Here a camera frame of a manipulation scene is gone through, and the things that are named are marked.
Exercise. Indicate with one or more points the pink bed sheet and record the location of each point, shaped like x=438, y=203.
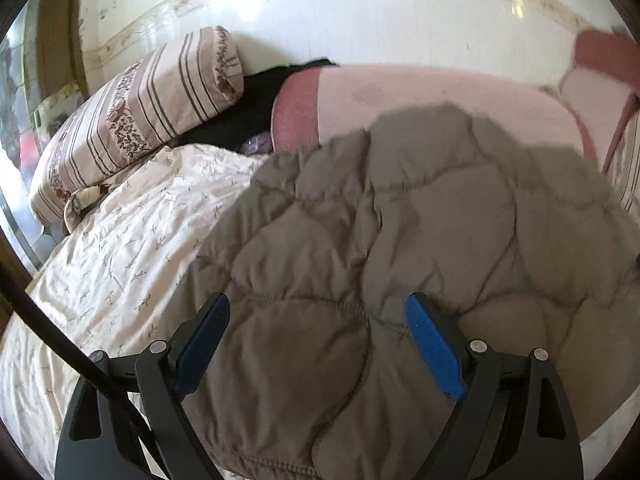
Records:
x=425, y=90

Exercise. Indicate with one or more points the black cloth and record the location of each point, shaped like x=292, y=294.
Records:
x=250, y=105

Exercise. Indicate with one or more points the small leaf-print pillow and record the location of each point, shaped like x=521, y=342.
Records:
x=85, y=197

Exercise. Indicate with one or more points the grey-brown quilted jacket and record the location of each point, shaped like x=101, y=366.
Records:
x=400, y=220

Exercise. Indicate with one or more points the glass window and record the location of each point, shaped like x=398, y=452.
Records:
x=15, y=125

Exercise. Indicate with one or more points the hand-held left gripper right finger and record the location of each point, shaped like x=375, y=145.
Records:
x=435, y=345

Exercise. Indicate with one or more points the brown wooden panel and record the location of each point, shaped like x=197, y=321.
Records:
x=62, y=20

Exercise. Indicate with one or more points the white leaf-print quilt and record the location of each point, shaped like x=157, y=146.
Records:
x=125, y=240

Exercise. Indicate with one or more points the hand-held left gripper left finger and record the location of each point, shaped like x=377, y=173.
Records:
x=200, y=350

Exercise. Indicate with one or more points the pink-red chair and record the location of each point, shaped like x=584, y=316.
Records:
x=605, y=52

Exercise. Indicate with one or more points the purple cloth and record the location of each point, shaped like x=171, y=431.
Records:
x=257, y=144

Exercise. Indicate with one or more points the striped floral pillow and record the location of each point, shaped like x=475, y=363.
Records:
x=135, y=110

